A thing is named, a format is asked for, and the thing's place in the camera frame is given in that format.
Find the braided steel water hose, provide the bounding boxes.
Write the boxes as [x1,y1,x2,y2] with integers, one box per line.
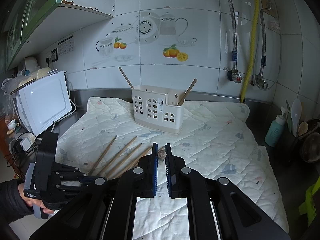
[216,0,239,72]
[257,0,272,78]

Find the water valve red knob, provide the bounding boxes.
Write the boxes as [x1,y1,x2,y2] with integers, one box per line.
[227,68,242,83]

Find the lime green dish rack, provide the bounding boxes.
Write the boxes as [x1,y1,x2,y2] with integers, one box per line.
[298,179,319,226]

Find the white plastic utensil holder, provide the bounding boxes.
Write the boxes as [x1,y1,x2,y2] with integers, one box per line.
[131,85,184,134]

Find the yellow gas hose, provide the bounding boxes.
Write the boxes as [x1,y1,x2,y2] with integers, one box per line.
[240,0,260,104]

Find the wall power socket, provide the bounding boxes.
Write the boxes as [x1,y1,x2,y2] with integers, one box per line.
[51,48,58,62]

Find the white quilted mat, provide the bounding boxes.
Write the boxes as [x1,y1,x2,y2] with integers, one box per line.
[55,97,289,231]

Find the wooden chopstick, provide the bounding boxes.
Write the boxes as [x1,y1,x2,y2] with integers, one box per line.
[115,145,152,178]
[88,135,118,176]
[106,143,142,178]
[119,67,134,89]
[157,147,167,161]
[97,136,137,176]
[177,79,197,106]

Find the person's left hand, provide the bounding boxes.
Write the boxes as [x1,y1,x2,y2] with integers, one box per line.
[18,183,54,214]

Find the green wall cabinet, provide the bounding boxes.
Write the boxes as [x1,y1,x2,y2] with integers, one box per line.
[1,0,115,71]

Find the white power adapter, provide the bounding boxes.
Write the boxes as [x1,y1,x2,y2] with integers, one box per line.
[16,132,36,152]

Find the black utensil crock with spoons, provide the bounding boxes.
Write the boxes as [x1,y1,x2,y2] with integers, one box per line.
[286,98,319,163]

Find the teal spray bottle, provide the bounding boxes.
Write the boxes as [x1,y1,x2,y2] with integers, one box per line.
[265,107,287,147]

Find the white microwave oven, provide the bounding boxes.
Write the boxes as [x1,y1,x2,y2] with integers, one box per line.
[14,71,72,136]

